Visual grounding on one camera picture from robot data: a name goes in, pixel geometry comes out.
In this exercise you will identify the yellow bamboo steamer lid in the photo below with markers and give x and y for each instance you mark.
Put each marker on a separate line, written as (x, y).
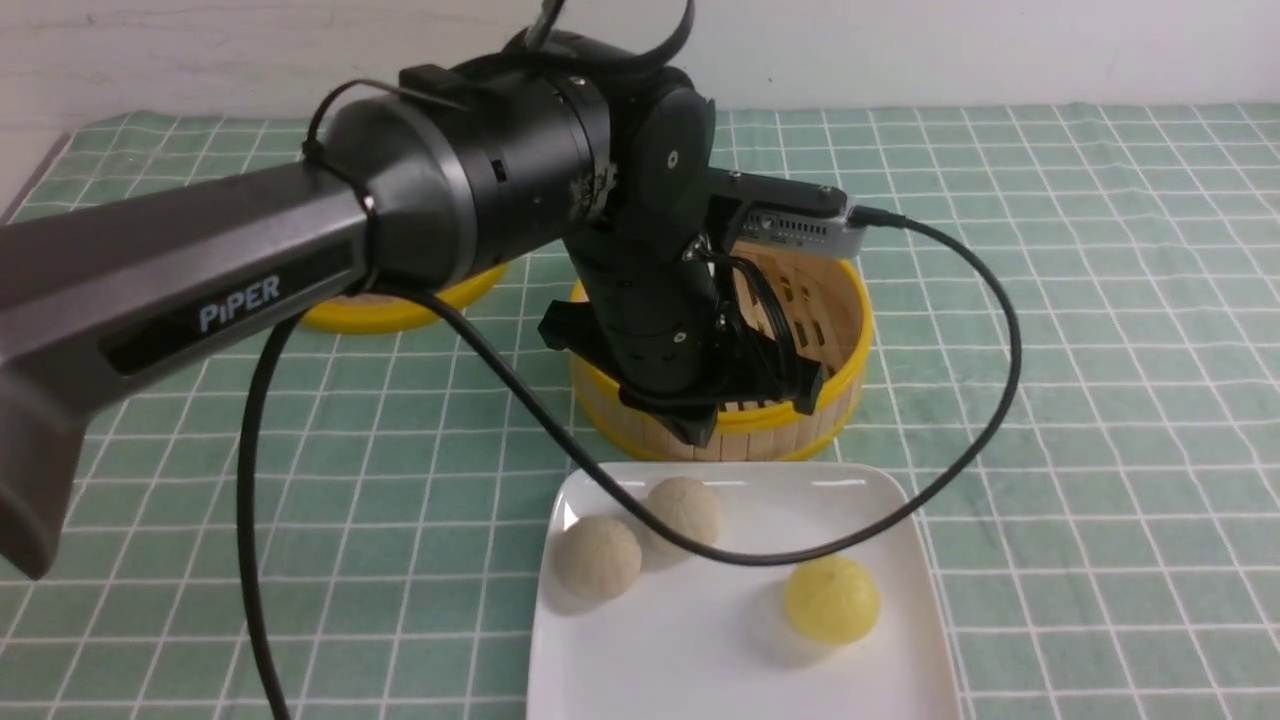
(379, 314)

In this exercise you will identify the green checkered tablecloth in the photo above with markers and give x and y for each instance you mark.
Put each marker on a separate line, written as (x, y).
(1113, 553)

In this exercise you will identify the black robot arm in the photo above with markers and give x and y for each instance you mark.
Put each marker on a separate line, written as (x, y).
(438, 178)

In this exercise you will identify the yellow steamed bun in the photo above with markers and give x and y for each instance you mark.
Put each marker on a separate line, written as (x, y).
(832, 601)

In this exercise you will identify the yellow bamboo steamer basket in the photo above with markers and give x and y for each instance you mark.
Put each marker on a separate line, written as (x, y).
(829, 308)

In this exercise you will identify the white steamed bun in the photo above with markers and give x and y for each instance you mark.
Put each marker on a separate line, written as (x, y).
(689, 506)
(598, 559)

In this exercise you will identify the white square plate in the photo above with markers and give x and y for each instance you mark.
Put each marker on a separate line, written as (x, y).
(700, 640)

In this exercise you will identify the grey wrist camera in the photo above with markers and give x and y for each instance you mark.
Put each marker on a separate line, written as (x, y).
(782, 214)

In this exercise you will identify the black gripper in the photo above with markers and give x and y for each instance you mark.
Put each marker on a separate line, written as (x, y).
(682, 327)

